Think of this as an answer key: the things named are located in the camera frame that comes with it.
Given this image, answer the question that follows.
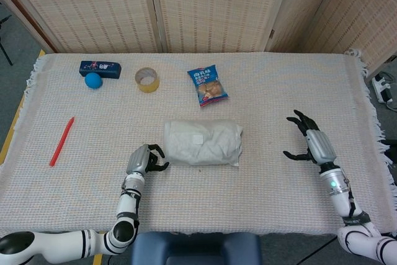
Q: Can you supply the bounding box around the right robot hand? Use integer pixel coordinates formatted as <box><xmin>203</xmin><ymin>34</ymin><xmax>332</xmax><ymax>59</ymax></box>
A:
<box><xmin>282</xmin><ymin>109</ymin><xmax>337</xmax><ymax>166</ymax></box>

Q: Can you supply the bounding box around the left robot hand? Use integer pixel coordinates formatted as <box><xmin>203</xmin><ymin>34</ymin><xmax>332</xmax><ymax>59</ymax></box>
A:
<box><xmin>125</xmin><ymin>143</ymin><xmax>171</xmax><ymax>175</ymax></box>

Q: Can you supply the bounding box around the transparent plastic bag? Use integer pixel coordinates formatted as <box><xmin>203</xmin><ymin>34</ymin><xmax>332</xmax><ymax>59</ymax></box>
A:
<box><xmin>163</xmin><ymin>118</ymin><xmax>243</xmax><ymax>168</ymax></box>

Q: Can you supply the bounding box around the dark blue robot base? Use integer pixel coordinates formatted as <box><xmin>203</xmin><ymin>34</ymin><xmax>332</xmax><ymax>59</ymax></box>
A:
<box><xmin>132</xmin><ymin>231</ymin><xmax>262</xmax><ymax>265</ymax></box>

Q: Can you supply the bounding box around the yellow tape roll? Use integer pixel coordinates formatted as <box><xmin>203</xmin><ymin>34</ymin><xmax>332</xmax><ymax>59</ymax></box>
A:
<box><xmin>134</xmin><ymin>67</ymin><xmax>161</xmax><ymax>93</ymax></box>

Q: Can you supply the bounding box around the red pen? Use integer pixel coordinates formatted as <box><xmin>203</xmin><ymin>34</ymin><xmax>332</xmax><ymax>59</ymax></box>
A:
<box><xmin>49</xmin><ymin>116</ymin><xmax>76</xmax><ymax>167</ymax></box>

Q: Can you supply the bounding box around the white power strip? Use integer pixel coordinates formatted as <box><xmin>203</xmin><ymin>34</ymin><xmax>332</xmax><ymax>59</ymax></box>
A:
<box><xmin>371</xmin><ymin>72</ymin><xmax>394</xmax><ymax>104</ymax></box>

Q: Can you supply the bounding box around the blue ball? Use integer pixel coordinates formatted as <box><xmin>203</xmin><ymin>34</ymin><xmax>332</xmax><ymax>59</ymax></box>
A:
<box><xmin>84</xmin><ymin>72</ymin><xmax>104</xmax><ymax>90</ymax></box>

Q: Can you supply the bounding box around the dark blue printed box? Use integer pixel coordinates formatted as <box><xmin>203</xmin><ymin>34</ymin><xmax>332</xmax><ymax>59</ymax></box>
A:
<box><xmin>78</xmin><ymin>60</ymin><xmax>122</xmax><ymax>79</ymax></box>

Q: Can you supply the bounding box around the blue snack packet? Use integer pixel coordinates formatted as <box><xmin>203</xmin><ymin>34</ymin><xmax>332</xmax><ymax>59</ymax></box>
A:
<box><xmin>187</xmin><ymin>64</ymin><xmax>230</xmax><ymax>108</ymax></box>

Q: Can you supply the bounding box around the beige wicker folding screen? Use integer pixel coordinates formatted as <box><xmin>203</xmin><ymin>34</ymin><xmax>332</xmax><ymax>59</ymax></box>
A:
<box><xmin>0</xmin><ymin>0</ymin><xmax>397</xmax><ymax>75</ymax></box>

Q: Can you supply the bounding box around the black chair leg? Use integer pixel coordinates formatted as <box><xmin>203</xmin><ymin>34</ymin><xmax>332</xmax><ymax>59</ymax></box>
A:
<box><xmin>0</xmin><ymin>13</ymin><xmax>14</xmax><ymax>66</ymax></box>

